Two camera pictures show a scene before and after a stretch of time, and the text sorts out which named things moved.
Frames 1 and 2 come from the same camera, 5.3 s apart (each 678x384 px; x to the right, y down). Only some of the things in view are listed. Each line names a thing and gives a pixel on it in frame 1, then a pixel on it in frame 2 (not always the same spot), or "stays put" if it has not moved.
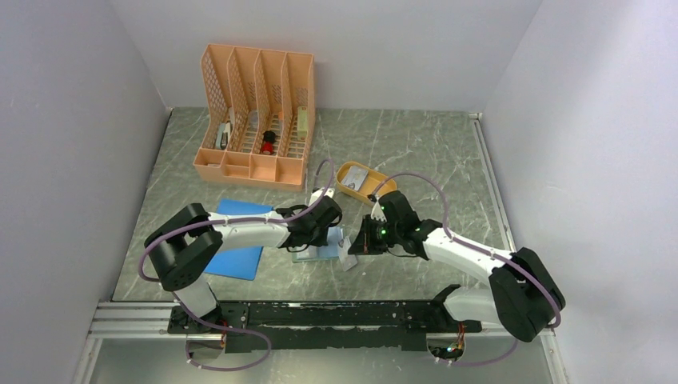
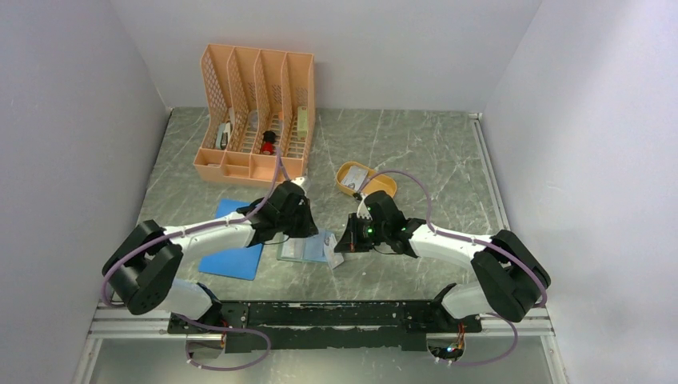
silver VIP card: x=354 y=178 stays put
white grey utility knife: x=223 y=135 stays put
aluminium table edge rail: x=489 y=163 stays put
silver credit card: x=348 y=260 -> x=333 y=259
